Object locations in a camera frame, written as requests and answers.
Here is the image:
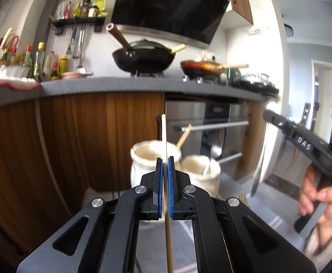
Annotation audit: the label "black wok with wooden handle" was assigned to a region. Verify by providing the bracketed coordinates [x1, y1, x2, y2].
[106, 23, 176, 74]

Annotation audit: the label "wooden chopstick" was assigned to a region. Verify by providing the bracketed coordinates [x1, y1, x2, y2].
[161, 114, 175, 273]
[176, 124, 192, 150]

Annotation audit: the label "red-handled scissors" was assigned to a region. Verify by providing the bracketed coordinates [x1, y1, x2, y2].
[3, 34, 19, 49]

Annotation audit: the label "black pan with lid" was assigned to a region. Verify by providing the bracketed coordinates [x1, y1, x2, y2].
[236, 74, 280, 96]

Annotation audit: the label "person's right forearm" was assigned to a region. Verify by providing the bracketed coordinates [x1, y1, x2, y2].
[302, 225, 332, 268]

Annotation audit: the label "copper dish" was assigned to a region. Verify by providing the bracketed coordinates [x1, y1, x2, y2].
[61, 72, 94, 79]

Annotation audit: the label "dark green kettle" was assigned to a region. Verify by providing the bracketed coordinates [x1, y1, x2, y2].
[228, 68, 242, 87]

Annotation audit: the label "grey checked table cloth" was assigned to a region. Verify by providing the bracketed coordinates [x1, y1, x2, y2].
[82, 173, 307, 273]

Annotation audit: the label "wooden kitchen cabinet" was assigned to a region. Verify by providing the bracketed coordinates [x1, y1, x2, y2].
[0, 91, 266, 255]

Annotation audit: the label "white cloth with red trim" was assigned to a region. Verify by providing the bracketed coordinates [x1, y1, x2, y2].
[0, 75, 40, 91]

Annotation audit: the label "white bowl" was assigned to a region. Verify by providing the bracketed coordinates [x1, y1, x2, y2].
[0, 65, 31, 79]

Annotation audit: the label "frying pan with wooden handle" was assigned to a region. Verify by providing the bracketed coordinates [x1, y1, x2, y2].
[180, 59, 249, 78]

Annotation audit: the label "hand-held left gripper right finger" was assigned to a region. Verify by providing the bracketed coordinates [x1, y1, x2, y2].
[167, 156, 317, 273]

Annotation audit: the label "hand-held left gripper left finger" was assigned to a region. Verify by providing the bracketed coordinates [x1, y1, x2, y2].
[16, 156, 165, 273]

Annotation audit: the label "black wall shelf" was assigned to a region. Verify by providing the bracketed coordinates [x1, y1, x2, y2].
[50, 15, 105, 36]

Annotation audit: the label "black range hood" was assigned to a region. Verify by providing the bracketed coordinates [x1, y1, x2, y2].
[110, 0, 231, 46]

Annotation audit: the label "stainless steel built-in oven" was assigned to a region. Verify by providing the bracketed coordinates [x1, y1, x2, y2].
[165, 99, 250, 164]

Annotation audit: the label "row of sauce bottles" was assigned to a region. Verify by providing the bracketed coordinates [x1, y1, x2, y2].
[0, 42, 69, 81]

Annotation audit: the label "white ceramic twin utensil holder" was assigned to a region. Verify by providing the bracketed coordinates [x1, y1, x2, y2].
[130, 140, 221, 198]

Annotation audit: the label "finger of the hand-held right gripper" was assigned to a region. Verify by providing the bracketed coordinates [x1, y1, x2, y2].
[263, 109, 298, 142]

